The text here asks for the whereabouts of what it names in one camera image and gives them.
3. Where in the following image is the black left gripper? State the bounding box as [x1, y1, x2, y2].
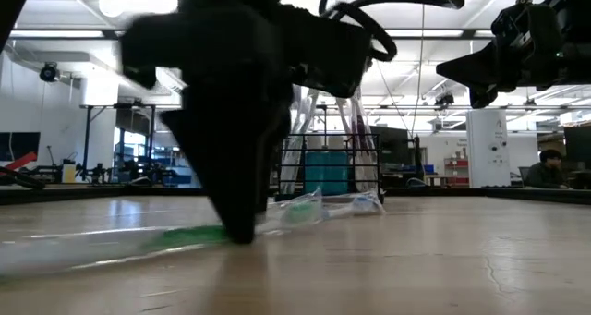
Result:
[122, 5, 296, 245]

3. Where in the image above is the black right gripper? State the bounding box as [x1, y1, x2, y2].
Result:
[436, 32, 570, 110]

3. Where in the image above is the green toothbrush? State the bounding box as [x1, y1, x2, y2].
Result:
[0, 224, 232, 279]
[256, 188, 324, 236]

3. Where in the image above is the yellow toothbrush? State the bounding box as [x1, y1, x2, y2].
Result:
[335, 97, 378, 195]

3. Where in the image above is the white square pillar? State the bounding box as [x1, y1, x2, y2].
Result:
[465, 109, 512, 188]

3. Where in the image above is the red shelf unit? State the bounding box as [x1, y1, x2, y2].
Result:
[443, 156, 471, 187]

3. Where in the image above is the black desk monitor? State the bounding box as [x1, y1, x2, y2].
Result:
[368, 125, 411, 177]

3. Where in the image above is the person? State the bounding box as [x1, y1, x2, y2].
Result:
[525, 149, 572, 190]

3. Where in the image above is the blue toothbrush in clear wrapper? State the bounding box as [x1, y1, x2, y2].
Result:
[322, 190, 387, 220]

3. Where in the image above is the red background object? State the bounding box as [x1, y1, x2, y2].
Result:
[0, 151, 39, 174]

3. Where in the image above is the black ceiling camera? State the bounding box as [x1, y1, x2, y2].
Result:
[39, 62, 60, 83]
[435, 91, 457, 108]

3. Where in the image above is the black overhead frame beam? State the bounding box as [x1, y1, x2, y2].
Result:
[8, 27, 498, 42]

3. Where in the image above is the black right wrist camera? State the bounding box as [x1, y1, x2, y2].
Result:
[489, 0, 562, 42]

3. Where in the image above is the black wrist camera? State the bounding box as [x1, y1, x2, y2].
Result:
[288, 7, 374, 99]
[489, 0, 562, 42]

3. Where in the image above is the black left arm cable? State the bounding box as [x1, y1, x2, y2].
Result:
[318, 0, 465, 62]

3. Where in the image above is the black wire caddy rack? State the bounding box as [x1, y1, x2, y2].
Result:
[275, 133, 388, 205]

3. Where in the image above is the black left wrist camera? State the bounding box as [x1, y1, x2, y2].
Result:
[288, 7, 374, 99]

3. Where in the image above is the black aluminium table frame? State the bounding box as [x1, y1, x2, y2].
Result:
[0, 184, 591, 206]

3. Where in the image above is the black background workstation frame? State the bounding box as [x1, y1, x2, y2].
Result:
[80, 103, 186, 187]

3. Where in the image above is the black wall screen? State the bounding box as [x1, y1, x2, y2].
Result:
[0, 132, 42, 163]

